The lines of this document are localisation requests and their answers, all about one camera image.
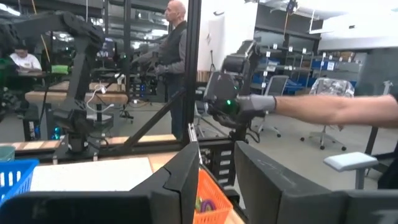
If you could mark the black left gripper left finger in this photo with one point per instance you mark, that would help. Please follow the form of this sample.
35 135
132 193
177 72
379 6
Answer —
177 193

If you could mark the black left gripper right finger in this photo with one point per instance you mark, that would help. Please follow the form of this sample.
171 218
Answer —
280 199

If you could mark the orange plastic basket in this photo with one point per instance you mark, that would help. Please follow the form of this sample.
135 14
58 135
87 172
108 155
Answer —
214 189

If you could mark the blue plastic basket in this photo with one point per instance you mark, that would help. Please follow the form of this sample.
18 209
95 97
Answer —
31 169

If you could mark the teal plastic tray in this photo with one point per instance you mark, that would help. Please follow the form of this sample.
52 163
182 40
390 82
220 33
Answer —
6 154

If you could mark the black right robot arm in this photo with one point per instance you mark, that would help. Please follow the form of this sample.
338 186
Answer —
77 77

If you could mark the person's forearm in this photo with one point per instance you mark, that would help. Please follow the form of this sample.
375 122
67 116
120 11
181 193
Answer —
335 109

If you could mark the grey office chair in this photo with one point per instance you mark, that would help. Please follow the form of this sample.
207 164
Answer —
276 85

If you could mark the plastic covered office chair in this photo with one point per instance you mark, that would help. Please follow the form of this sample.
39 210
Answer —
331 88

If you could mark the black rack with labels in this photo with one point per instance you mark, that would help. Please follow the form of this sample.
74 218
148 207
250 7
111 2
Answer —
224 165

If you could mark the grey padded armrest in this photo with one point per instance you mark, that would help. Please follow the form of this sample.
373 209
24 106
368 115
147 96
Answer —
349 160

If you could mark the white perforated metal shelf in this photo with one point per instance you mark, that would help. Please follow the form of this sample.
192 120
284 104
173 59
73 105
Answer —
93 174

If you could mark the person's hand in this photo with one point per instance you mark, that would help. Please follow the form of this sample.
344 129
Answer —
255 104

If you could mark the storage shelving with bins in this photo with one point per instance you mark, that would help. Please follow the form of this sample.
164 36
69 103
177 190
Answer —
311 62

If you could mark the person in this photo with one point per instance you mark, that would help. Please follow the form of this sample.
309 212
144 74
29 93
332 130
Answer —
174 46
25 60

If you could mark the wooden background table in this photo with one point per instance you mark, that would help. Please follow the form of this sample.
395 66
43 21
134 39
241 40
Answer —
62 97

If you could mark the green box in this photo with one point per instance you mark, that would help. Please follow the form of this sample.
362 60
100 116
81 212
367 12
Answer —
59 69

